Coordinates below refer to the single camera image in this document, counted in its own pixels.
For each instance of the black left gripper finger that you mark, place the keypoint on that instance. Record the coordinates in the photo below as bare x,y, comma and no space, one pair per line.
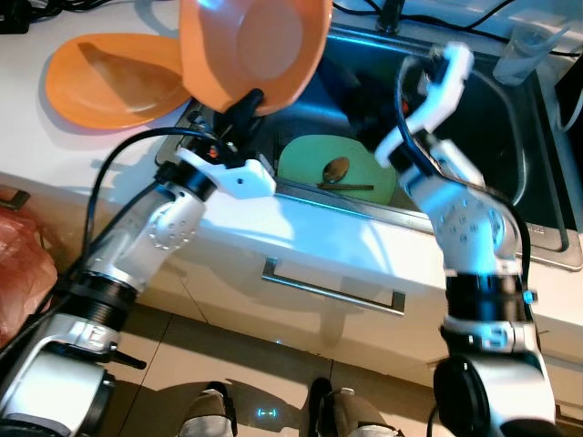
241,109

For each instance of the orange plastic bowl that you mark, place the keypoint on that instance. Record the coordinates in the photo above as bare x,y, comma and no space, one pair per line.
255,45

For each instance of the metal spoon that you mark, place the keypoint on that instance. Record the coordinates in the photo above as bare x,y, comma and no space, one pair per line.
335,170

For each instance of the orange plastic plate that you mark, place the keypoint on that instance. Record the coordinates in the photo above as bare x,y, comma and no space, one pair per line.
100,86

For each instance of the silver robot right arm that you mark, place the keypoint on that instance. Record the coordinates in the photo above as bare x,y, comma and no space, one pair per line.
474,228

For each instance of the black faucet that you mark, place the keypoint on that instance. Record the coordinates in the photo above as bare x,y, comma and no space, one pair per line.
392,16

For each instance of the green plastic plate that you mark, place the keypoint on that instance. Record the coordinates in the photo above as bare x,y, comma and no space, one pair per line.
305,164

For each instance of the clear drinking cup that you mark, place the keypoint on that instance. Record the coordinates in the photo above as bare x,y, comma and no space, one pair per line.
519,55

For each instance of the stainless steel sink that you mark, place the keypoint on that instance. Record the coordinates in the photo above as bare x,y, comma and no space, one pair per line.
510,137

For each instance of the red plastic bag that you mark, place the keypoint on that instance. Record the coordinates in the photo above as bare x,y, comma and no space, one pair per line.
23,273

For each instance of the robot left leg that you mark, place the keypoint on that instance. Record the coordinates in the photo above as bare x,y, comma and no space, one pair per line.
214,414

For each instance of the robot leg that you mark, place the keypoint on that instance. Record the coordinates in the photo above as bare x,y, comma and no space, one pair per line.
214,414
351,414

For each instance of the robot right leg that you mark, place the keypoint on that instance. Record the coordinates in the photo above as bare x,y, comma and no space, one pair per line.
351,414

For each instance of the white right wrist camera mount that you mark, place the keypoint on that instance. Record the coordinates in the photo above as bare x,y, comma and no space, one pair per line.
446,86

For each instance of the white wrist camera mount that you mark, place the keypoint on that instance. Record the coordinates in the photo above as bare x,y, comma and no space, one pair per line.
241,177
446,86

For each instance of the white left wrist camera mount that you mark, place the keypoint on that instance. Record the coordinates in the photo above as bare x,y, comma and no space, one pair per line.
241,177

